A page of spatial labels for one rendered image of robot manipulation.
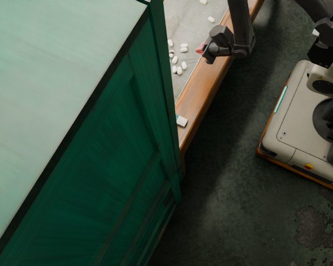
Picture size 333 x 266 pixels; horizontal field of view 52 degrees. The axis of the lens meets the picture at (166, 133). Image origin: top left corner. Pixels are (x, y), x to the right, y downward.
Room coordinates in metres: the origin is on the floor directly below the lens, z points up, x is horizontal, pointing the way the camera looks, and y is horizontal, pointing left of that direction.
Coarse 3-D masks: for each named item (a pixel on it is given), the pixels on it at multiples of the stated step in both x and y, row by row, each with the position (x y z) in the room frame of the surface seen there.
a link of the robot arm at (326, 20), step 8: (296, 0) 0.59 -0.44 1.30; (304, 0) 0.57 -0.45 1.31; (312, 0) 0.56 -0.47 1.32; (320, 0) 0.56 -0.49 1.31; (328, 0) 0.56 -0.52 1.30; (304, 8) 0.57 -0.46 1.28; (312, 8) 0.55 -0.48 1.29; (320, 8) 0.54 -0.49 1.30; (328, 8) 0.54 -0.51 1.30; (312, 16) 0.54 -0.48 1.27; (320, 16) 0.53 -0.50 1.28; (328, 16) 0.52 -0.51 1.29; (320, 24) 0.51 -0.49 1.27; (328, 24) 0.50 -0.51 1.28; (320, 32) 0.50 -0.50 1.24; (328, 32) 0.49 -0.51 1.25; (320, 40) 0.49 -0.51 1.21; (328, 40) 0.48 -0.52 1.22
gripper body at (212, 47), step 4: (212, 40) 0.74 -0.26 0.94; (208, 44) 0.72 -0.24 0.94; (212, 44) 0.71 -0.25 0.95; (208, 48) 0.71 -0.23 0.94; (212, 48) 0.70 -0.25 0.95; (216, 48) 0.69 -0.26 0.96; (204, 52) 0.69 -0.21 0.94; (208, 52) 0.70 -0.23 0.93; (212, 52) 0.69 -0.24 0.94; (216, 52) 0.68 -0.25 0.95; (204, 56) 0.68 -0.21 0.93; (208, 56) 0.68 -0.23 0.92; (212, 56) 0.68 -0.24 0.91; (216, 56) 0.68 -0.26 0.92; (208, 60) 0.67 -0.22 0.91; (212, 60) 0.67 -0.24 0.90
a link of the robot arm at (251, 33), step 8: (232, 0) 0.68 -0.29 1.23; (240, 0) 0.67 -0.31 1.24; (232, 8) 0.68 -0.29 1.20; (240, 8) 0.66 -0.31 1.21; (248, 8) 0.68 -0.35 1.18; (232, 16) 0.67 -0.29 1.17; (240, 16) 0.66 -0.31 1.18; (248, 16) 0.66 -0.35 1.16; (232, 24) 0.67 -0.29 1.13; (240, 24) 0.65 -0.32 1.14; (248, 24) 0.65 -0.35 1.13; (240, 32) 0.64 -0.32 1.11; (248, 32) 0.64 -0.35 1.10; (240, 40) 0.63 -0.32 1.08; (248, 40) 0.62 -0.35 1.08; (240, 48) 0.62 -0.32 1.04; (248, 48) 0.61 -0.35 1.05
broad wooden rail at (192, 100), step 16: (256, 0) 1.01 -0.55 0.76; (224, 16) 0.98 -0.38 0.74; (208, 64) 0.73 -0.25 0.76; (224, 64) 0.72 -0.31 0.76; (192, 80) 0.67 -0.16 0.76; (208, 80) 0.66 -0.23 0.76; (192, 96) 0.60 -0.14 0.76; (208, 96) 0.58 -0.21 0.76; (176, 112) 0.54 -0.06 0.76; (192, 112) 0.52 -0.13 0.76; (192, 128) 0.46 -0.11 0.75
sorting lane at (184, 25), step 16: (176, 0) 1.13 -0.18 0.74; (192, 0) 1.11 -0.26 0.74; (208, 0) 1.09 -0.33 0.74; (224, 0) 1.07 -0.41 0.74; (176, 16) 1.04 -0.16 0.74; (192, 16) 1.02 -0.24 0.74; (208, 16) 1.00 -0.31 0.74; (176, 32) 0.95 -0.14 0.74; (192, 32) 0.93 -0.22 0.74; (208, 32) 0.91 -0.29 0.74; (176, 48) 0.86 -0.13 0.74; (192, 48) 0.85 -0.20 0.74; (176, 64) 0.78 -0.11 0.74; (192, 64) 0.76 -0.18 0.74; (176, 80) 0.70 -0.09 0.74; (176, 96) 0.63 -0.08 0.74
